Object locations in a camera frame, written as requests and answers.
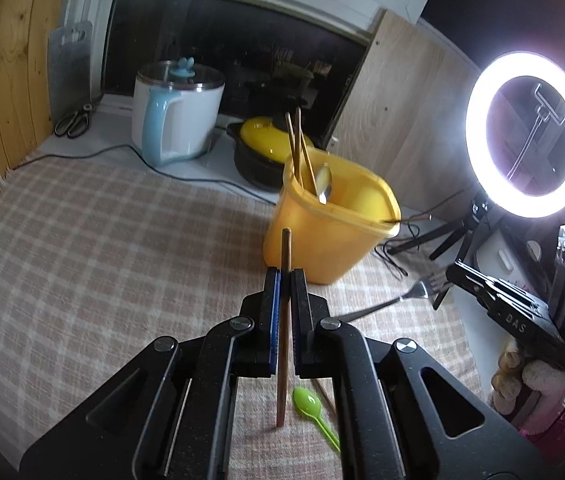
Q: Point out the white blue electric kettle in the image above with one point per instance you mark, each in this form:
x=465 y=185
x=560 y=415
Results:
x=175 y=107

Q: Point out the black tripod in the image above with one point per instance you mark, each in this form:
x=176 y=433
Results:
x=461 y=230

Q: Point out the right gloved hand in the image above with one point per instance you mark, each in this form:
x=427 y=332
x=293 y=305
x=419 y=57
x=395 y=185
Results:
x=517 y=370

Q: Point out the white ring light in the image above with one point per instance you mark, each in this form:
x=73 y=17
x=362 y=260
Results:
x=496 y=184

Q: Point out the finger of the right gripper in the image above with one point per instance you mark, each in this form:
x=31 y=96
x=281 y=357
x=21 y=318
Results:
x=460 y=274

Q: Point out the metal fork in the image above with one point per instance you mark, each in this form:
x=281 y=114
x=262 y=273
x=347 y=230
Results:
x=425 y=288

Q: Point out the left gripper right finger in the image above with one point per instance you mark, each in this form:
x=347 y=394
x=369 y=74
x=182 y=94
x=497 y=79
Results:
x=401 y=414

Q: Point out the yellow plastic utensil bin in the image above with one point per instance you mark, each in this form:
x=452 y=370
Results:
x=329 y=239

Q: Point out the metal spoon in bin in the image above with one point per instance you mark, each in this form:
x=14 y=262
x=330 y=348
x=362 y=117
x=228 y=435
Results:
x=323 y=181

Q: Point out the wooden chopstick in bin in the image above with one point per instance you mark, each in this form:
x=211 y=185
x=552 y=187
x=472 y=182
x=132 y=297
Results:
x=305 y=150
x=295 y=133

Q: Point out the black kitchen scissors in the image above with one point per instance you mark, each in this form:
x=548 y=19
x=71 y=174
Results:
x=74 y=124

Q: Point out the grey cutting board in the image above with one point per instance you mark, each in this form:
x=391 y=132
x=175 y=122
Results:
x=68 y=66

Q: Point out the yellow lidded black pot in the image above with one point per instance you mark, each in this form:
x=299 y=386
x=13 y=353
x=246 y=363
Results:
x=261 y=151

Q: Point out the checkered woven table mat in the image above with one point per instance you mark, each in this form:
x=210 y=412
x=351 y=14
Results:
x=97 y=261

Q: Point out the light wooden panel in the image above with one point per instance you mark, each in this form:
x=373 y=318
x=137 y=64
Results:
x=404 y=116

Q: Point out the green plastic spoon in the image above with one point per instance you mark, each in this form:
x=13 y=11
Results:
x=308 y=405

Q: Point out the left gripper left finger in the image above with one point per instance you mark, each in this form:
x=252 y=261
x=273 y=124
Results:
x=168 y=412

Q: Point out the brown wooden chopstick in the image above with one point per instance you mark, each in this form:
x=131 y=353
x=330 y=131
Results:
x=284 y=326

